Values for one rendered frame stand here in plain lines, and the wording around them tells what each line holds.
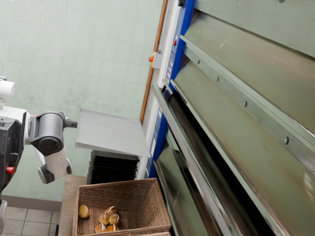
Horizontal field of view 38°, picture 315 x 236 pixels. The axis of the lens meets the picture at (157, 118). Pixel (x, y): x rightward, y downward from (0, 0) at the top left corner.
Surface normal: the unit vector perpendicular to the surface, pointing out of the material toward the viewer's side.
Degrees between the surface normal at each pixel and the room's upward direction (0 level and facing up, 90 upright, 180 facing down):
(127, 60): 90
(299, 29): 90
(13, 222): 0
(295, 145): 90
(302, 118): 70
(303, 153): 90
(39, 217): 0
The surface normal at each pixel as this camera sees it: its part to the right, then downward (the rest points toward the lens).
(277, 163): -0.84, -0.46
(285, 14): -0.97, -0.15
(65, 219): 0.20, -0.94
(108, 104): 0.14, 0.32
